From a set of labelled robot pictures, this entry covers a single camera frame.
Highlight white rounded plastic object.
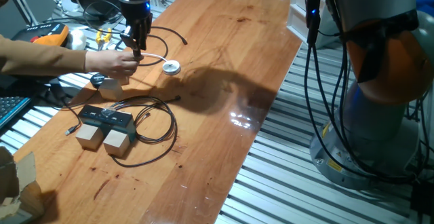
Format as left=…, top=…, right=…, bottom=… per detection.
left=66, top=29, right=88, bottom=52

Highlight white round corded USB hub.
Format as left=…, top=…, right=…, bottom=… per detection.
left=140, top=52, right=182, bottom=76

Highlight black computer keyboard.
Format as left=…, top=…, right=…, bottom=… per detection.
left=0, top=96, right=32, bottom=130

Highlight white drawer box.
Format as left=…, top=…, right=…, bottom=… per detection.
left=287, top=0, right=340, bottom=50

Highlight black cable with header plug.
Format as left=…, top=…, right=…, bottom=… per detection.
left=134, top=94, right=182, bottom=145
left=108, top=94, right=179, bottom=168

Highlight black round puck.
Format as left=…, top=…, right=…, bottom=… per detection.
left=90, top=73, right=107, bottom=89

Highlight blue plastic bag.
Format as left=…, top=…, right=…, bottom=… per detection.
left=415, top=0, right=434, bottom=18

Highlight bare human hand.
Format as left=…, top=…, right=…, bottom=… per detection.
left=84, top=49, right=145, bottom=80

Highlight yellow handled pliers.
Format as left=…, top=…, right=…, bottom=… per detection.
left=94, top=26, right=113, bottom=45

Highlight black USB docking station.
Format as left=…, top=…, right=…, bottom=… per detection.
left=77, top=104, right=137, bottom=143

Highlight thin black cable small plug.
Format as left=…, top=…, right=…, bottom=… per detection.
left=135, top=111, right=152, bottom=125

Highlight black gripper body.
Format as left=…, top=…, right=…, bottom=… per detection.
left=121, top=1, right=153, bottom=31

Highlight forearm in brown sleeve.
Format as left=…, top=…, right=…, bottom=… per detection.
left=0, top=35, right=88, bottom=78

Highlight torn cardboard box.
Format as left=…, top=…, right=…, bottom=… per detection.
left=0, top=145, right=45, bottom=224

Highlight orange and black teach pendant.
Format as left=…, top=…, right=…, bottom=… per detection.
left=12, top=22, right=71, bottom=48

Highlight black USB extension cable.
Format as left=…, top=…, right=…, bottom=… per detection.
left=113, top=25, right=189, bottom=67

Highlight aluminium frame strut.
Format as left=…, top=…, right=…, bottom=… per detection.
left=3, top=0, right=39, bottom=26

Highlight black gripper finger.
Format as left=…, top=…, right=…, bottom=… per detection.
left=120, top=26, right=141, bottom=58
left=138, top=15, right=153, bottom=51

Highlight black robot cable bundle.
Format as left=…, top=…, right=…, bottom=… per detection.
left=303, top=0, right=431, bottom=184

